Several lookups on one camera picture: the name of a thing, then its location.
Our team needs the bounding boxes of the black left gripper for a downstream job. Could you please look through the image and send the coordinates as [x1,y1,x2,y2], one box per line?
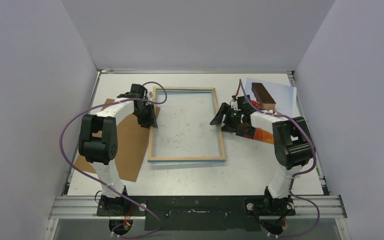
[133,102,157,130]

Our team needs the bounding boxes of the blue wooden picture frame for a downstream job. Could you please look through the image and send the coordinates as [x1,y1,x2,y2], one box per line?
[147,86,226,163]

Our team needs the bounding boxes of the hot air balloon photo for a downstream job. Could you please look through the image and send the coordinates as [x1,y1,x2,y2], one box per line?
[233,78,300,145]

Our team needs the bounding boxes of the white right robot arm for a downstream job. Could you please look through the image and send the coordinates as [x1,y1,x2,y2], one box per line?
[209,95,313,216]

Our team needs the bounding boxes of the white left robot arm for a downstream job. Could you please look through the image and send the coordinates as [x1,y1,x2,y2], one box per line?
[78,83,158,216]

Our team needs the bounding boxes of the brown cardboard backing board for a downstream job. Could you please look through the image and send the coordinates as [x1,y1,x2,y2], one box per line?
[74,100,150,182]

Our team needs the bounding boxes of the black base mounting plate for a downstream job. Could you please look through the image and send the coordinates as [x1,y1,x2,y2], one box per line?
[96,195,296,232]

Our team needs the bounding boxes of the aluminium front rail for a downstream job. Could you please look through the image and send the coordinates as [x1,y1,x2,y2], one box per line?
[49,195,347,220]

